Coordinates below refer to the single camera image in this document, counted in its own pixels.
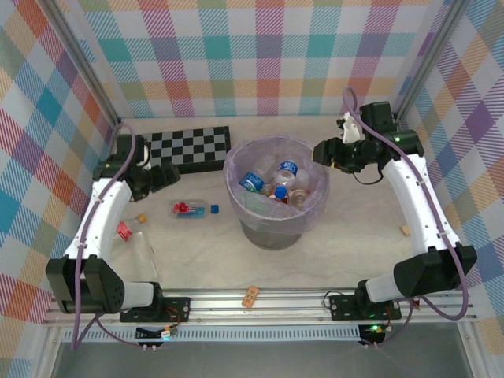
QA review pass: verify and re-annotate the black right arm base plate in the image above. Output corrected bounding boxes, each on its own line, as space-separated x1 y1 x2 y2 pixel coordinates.
328 293 402 321

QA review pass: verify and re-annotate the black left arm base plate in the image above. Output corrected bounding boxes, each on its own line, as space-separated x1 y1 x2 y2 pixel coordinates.
119 295 192 324

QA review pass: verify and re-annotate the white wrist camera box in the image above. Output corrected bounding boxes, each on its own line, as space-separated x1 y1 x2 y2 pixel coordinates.
137 141 153 170
339 112 364 145

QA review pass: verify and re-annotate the black grey chessboard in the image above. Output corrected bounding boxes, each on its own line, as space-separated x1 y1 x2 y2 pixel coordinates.
139 125 232 175

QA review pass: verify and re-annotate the aluminium front rail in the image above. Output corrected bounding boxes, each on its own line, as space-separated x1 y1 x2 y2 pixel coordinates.
43 289 480 326

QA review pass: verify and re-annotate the wooden domino tile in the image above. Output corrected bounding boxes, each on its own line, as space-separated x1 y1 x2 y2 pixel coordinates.
242 286 260 309

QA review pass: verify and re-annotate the clear bottle with blue liquid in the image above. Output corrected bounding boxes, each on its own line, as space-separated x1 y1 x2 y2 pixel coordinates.
169 199 221 220

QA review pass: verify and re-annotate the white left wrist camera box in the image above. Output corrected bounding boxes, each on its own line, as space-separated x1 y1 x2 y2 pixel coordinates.
137 141 153 170

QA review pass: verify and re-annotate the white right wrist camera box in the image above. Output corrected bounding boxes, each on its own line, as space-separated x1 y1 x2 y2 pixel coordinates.
339 112 364 145

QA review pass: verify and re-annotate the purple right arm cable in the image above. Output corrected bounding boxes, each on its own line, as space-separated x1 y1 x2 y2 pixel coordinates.
342 86 472 350

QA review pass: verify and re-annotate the clear jar red lid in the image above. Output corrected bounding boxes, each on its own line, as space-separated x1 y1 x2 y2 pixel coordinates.
116 221 137 243

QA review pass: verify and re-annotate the aluminium frame post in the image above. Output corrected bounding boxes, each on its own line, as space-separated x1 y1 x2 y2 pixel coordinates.
46 0 122 128
393 0 472 124

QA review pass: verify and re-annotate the small bottle blue white label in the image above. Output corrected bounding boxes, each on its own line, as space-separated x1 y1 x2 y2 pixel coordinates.
239 172 265 194

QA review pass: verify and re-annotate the black controller board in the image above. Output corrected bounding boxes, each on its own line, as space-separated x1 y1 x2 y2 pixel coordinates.
135 325 178 342
358 322 389 344

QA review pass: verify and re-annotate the white slotted cable duct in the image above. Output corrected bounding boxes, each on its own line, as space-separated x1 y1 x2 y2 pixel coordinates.
62 324 361 343

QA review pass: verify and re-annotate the Pepsi label plastic bottle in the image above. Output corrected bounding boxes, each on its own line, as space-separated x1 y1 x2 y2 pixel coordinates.
275 160 300 186

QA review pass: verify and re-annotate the grey mesh waste bin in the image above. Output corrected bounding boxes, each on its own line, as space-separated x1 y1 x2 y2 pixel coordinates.
235 137 316 252

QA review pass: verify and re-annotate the purple plastic bin liner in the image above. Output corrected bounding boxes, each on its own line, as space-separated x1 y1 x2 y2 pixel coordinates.
223 134 331 236

